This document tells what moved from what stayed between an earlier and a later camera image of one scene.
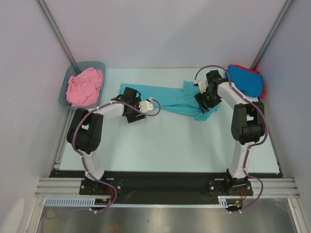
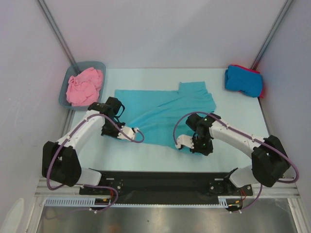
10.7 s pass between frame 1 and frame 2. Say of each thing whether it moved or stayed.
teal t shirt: moved
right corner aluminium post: stayed
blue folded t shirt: stayed
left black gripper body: moved
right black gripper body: moved
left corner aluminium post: stayed
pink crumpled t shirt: stayed
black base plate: stayed
